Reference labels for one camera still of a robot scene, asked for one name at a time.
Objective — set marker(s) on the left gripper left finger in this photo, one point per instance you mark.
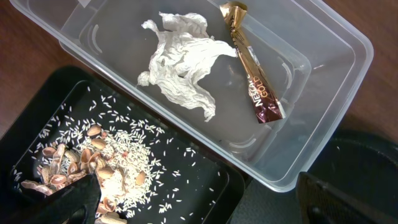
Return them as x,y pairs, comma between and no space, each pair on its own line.
75,203

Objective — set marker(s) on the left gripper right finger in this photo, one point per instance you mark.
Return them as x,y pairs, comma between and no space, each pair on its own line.
323,203

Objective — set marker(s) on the nut shells and rice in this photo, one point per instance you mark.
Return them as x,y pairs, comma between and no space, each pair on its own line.
148,172

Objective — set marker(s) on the gold coffee sachet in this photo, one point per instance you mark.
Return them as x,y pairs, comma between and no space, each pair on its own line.
267,106

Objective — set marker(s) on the white napkin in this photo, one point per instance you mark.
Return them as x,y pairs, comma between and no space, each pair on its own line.
185,54

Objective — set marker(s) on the round black tray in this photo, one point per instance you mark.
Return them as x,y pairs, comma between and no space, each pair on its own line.
361,165

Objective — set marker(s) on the black rectangular tray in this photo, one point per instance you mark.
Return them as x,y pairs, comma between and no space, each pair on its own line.
28,125

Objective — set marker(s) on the clear plastic bin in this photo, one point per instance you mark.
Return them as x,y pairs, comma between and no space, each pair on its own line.
314,59

